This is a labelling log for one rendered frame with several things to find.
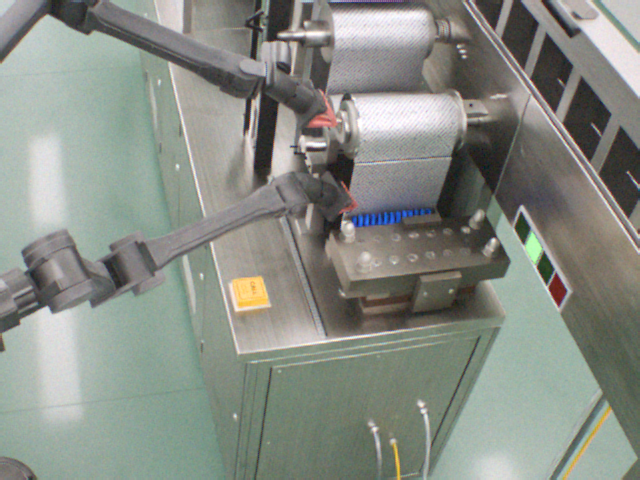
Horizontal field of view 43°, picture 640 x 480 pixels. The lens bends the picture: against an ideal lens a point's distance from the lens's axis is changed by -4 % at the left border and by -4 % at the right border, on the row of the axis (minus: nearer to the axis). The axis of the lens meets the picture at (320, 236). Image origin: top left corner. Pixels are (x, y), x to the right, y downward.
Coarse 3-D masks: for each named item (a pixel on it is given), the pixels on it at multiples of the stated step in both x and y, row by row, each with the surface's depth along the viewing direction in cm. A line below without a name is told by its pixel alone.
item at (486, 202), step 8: (488, 192) 231; (480, 200) 236; (488, 200) 231; (480, 208) 236; (488, 208) 233; (496, 208) 233; (488, 216) 235; (496, 216) 236; (496, 224) 239; (632, 472) 175
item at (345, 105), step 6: (342, 102) 187; (348, 102) 185; (456, 102) 190; (342, 108) 188; (348, 108) 184; (456, 108) 189; (348, 114) 184; (354, 114) 182; (354, 120) 182; (354, 126) 182; (354, 132) 182; (354, 138) 183; (456, 138) 191; (342, 144) 191; (348, 144) 186; (354, 144) 184; (348, 150) 187
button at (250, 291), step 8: (232, 280) 195; (240, 280) 195; (248, 280) 195; (256, 280) 196; (232, 288) 196; (240, 288) 193; (248, 288) 194; (256, 288) 194; (264, 288) 194; (240, 296) 192; (248, 296) 192; (256, 296) 192; (264, 296) 193; (240, 304) 191; (248, 304) 192; (256, 304) 193; (264, 304) 194
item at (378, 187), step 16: (400, 160) 190; (416, 160) 191; (432, 160) 192; (448, 160) 194; (352, 176) 190; (368, 176) 191; (384, 176) 192; (400, 176) 194; (416, 176) 195; (432, 176) 196; (352, 192) 193; (368, 192) 195; (384, 192) 196; (400, 192) 198; (416, 192) 199; (432, 192) 201; (368, 208) 199; (384, 208) 201; (400, 208) 202; (416, 208) 204; (432, 208) 205
